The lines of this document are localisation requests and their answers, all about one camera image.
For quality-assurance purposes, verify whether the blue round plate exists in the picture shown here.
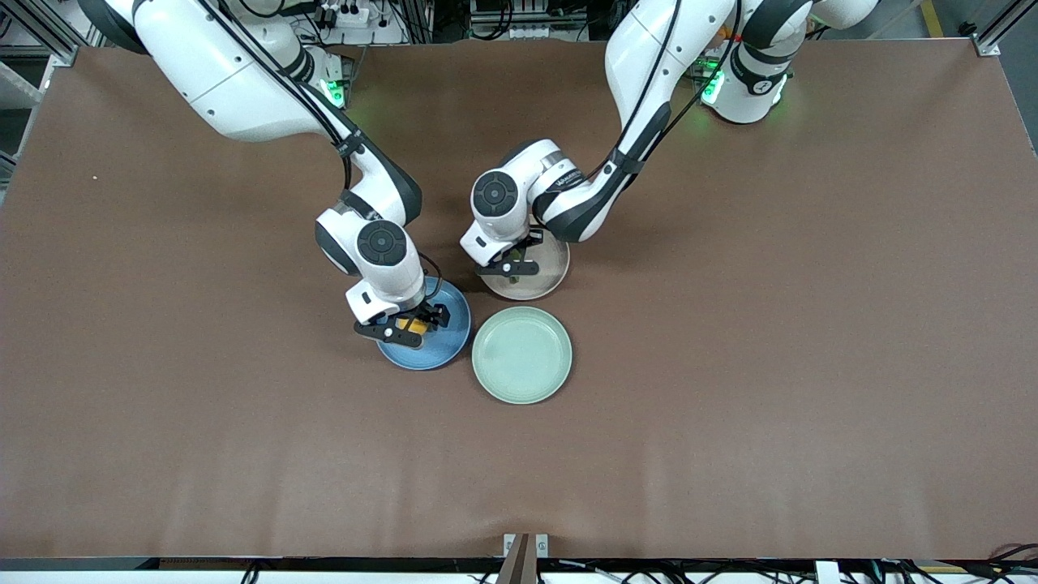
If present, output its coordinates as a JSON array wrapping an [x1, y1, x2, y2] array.
[[375, 277, 472, 371]]

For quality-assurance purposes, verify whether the beige round plate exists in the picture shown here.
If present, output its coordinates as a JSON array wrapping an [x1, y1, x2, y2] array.
[[484, 235, 571, 302]]

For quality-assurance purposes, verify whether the light green round plate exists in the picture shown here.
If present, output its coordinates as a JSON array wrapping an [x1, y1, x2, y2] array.
[[471, 306, 573, 405]]

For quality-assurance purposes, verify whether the brown wooden bar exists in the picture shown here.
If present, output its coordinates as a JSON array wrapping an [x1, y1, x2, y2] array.
[[495, 533, 538, 584]]

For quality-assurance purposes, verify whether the white power strip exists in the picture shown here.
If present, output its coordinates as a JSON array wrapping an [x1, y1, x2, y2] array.
[[312, 0, 406, 45]]

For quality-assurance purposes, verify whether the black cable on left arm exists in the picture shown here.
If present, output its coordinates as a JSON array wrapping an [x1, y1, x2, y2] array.
[[596, 0, 743, 179]]

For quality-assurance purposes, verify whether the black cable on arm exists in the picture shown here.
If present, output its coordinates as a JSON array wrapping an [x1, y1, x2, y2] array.
[[596, 0, 743, 179], [199, 0, 362, 191]]

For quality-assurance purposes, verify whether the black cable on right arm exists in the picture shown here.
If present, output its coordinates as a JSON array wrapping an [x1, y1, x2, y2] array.
[[199, 0, 362, 191]]

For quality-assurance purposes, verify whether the metal table edge bracket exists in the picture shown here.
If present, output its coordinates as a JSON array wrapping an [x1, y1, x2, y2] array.
[[503, 533, 550, 559]]

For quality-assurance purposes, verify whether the aluminium frame profile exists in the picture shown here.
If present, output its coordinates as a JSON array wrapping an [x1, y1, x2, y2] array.
[[0, 0, 82, 67], [973, 0, 1038, 56]]

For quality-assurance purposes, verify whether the black cable bundle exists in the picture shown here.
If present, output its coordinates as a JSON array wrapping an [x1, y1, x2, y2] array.
[[969, 542, 1038, 582]]

